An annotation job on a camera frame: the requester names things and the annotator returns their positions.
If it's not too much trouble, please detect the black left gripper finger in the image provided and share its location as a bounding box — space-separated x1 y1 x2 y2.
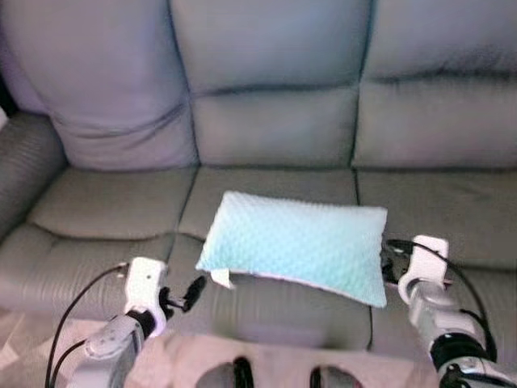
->
183 276 208 313

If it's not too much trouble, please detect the teal dotted pillow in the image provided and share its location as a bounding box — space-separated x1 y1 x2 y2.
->
195 190 389 309

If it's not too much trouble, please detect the green leather sofa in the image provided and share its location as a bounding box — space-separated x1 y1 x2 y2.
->
0 0 517 352

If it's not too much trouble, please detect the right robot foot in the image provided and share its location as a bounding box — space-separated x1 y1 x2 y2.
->
309 365 362 388

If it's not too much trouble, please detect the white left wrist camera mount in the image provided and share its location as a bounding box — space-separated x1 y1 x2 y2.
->
124 257 170 338

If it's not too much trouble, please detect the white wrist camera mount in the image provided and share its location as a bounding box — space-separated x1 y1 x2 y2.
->
124 257 170 338
396 235 452 306

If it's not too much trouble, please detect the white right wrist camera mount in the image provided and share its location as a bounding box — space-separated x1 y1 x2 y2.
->
396 235 452 306

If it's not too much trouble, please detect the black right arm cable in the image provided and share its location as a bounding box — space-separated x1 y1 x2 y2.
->
386 238 499 362

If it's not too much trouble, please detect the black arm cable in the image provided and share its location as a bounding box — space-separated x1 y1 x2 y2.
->
44 262 130 388
52 338 91 388
386 238 499 362

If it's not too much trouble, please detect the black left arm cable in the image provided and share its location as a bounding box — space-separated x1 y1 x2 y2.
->
44 262 130 388
52 338 91 388

